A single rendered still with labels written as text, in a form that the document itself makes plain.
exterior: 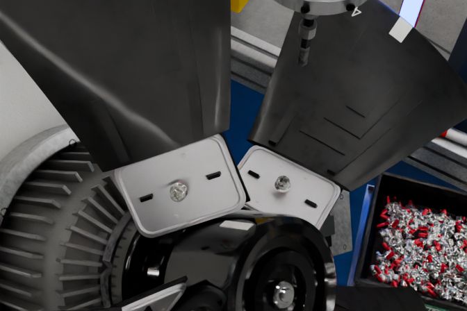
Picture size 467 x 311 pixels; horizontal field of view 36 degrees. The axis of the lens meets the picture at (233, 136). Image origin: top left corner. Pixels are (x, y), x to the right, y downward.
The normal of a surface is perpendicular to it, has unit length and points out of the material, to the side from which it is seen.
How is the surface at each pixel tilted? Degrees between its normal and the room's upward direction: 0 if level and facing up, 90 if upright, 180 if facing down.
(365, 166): 15
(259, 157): 7
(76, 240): 45
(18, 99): 50
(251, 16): 0
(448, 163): 90
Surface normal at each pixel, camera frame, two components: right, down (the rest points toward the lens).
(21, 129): 0.67, 0.00
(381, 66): 0.29, -0.50
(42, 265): -0.68, -0.10
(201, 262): -0.66, -0.44
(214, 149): -0.10, 0.27
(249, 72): -0.50, 0.73
